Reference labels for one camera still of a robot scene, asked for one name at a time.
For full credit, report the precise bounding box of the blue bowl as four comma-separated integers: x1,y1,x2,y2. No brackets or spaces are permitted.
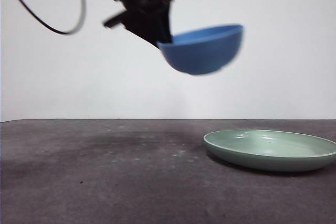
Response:
156,24,244,76

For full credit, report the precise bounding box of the pale green plate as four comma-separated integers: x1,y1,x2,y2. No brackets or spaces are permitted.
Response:
203,129,336,173

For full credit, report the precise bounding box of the black cable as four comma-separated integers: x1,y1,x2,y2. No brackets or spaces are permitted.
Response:
1,0,112,35

